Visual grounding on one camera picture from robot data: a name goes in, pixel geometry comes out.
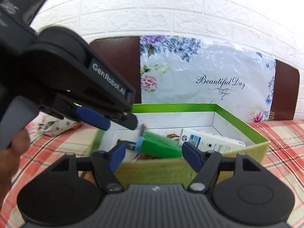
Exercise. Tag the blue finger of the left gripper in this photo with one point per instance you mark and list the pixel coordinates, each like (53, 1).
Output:
(92, 118)

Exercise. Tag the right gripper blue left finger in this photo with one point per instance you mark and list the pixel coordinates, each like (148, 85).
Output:
(105, 165)

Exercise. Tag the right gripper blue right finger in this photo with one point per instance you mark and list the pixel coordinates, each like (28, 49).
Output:
(205, 164)

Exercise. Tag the white HP box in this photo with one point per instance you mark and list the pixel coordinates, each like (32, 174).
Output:
(209, 141)

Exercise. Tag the floral drawstring pouch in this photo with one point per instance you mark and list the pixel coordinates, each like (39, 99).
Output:
(48, 125)

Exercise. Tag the small green box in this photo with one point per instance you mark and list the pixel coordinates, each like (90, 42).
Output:
(160, 146)

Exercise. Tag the person left hand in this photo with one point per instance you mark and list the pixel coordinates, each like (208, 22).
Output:
(10, 161)

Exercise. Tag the large green open box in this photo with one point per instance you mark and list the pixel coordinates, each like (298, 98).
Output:
(169, 120)

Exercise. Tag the dark brown headboard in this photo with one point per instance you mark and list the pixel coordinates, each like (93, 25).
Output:
(124, 55)

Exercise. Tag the plaid red green bedspread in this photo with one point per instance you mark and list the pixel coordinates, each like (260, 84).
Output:
(284, 159)

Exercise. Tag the floral Beautiful Day pillow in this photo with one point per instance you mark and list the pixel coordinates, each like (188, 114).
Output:
(180, 70)

